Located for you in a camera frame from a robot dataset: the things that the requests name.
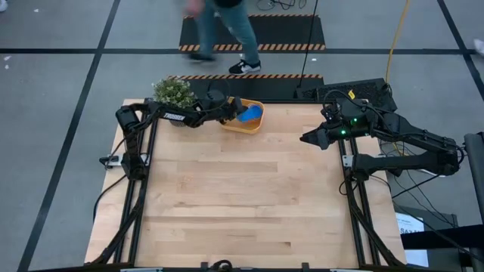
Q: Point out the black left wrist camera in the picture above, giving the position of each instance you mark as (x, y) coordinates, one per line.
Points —
(216, 99)

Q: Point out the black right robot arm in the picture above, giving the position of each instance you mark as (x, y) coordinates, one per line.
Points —
(416, 141)

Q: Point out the black horizontal beam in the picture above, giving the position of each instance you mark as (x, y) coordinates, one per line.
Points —
(446, 236)

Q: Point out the person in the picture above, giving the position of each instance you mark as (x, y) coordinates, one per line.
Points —
(242, 30)

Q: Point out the dark grey post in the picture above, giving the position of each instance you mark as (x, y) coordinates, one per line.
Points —
(475, 170)

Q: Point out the bright blue measuring cup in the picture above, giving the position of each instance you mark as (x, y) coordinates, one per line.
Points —
(251, 113)

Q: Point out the black hazard-striped floor mat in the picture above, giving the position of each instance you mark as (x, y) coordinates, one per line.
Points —
(272, 88)
(287, 32)

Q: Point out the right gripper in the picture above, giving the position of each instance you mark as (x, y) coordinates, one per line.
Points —
(355, 126)

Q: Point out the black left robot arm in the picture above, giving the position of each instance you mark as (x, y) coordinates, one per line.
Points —
(130, 151)

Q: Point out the green plant in striped pot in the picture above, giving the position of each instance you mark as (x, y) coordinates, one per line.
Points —
(172, 92)

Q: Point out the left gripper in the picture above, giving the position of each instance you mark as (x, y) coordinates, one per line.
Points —
(215, 115)

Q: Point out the silver arm base bracket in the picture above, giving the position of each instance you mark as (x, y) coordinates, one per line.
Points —
(111, 161)
(348, 160)

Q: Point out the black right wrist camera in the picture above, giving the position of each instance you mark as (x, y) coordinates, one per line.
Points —
(332, 111)

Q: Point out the person's foot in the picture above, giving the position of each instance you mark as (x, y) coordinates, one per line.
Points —
(3, 4)

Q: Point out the yellow-orange plastic basket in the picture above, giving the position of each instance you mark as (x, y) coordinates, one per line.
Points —
(246, 128)

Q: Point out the black aluminium table frame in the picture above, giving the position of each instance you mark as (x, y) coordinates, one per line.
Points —
(134, 245)

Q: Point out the white paper sign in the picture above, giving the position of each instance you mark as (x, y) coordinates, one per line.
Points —
(410, 226)

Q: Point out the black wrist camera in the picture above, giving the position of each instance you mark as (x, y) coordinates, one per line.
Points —
(216, 99)
(332, 111)

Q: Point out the black perforated equipment box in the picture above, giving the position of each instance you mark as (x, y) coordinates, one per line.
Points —
(370, 88)

